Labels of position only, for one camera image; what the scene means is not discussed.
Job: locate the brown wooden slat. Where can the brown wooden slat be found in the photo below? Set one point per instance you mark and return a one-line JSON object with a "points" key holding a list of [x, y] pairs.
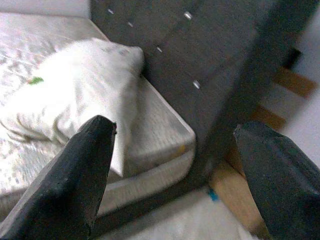
{"points": [[268, 116], [292, 81]]}

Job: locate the white quilted mattress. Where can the white quilted mattress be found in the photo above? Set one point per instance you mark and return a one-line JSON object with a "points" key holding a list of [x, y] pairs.
{"points": [[160, 130]]}

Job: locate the light wooden plank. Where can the light wooden plank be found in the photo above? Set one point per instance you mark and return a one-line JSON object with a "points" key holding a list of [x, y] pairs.
{"points": [[232, 190]]}

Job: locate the dark bed frame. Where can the dark bed frame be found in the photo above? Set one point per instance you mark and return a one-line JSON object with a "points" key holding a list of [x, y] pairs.
{"points": [[150, 202]]}

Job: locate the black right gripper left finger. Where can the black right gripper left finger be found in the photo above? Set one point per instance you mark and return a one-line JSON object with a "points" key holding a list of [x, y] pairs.
{"points": [[62, 187]]}

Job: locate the dark tufted studded headboard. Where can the dark tufted studded headboard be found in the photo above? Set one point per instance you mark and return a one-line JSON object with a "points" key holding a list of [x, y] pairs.
{"points": [[200, 50]]}

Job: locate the blue tape piece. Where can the blue tape piece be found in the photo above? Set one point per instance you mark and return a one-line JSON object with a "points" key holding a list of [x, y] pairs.
{"points": [[213, 195]]}

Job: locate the white pillow with green print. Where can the white pillow with green print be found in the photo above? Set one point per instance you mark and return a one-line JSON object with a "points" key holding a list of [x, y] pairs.
{"points": [[87, 82]]}

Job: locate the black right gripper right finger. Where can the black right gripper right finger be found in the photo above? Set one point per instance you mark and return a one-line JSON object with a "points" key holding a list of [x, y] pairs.
{"points": [[287, 190]]}

